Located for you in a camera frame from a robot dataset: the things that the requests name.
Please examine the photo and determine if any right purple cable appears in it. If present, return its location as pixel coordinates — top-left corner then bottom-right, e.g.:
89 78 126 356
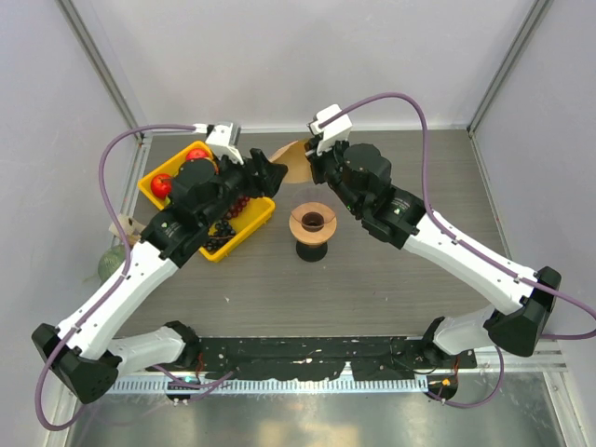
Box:
320 91 596 411

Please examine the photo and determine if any brown paper coffee filter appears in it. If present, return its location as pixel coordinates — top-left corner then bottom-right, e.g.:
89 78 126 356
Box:
269 140 313 184

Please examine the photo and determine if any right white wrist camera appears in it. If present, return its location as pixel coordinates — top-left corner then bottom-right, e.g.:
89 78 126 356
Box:
306 104 352 156

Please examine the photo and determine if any dark black grape bunch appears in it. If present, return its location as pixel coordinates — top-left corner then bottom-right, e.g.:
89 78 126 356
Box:
203 220 237 252

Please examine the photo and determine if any dark red glass carafe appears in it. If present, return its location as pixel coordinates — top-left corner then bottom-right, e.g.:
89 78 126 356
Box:
295 241 328 263

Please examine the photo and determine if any red apple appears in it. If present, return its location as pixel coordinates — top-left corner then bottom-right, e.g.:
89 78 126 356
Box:
185 147 213 161
150 173 172 200

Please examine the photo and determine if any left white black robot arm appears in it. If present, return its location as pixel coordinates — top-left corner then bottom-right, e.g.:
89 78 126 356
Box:
32 149 288 404

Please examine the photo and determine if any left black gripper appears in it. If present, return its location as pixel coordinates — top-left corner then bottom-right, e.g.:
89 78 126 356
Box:
199 147 287 227

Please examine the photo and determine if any purple grape bunch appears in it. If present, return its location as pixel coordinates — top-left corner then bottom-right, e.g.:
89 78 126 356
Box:
226 196 251 220

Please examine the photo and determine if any aluminium front rail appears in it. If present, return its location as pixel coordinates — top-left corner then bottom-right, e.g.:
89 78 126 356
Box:
104 341 566 399

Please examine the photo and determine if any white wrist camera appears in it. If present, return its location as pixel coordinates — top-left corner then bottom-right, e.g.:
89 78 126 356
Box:
194 122 244 165
306 104 352 156

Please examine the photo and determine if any green melon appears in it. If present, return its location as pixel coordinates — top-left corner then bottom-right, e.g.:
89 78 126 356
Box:
97 245 126 282

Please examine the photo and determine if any red apple top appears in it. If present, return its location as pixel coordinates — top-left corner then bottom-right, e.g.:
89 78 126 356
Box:
185 147 213 161

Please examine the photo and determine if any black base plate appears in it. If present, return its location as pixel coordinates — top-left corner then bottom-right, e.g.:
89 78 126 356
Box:
163 336 477 382

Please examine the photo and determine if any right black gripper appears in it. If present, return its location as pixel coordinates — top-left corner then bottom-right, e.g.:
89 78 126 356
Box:
305 133 364 216

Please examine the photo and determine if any yellow plastic tray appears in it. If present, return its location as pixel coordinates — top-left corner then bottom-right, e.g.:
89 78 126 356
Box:
138 141 276 263

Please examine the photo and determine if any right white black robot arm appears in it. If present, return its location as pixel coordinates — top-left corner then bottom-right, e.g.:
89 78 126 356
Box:
305 140 561 367

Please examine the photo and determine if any red apple left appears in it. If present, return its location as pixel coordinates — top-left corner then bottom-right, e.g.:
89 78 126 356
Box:
150 173 172 200

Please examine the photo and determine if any round wooden ring holder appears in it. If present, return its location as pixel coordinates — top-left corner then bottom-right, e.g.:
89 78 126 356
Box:
289 217 337 246

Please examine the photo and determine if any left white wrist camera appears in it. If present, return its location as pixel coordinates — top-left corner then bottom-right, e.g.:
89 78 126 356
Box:
194 122 244 165

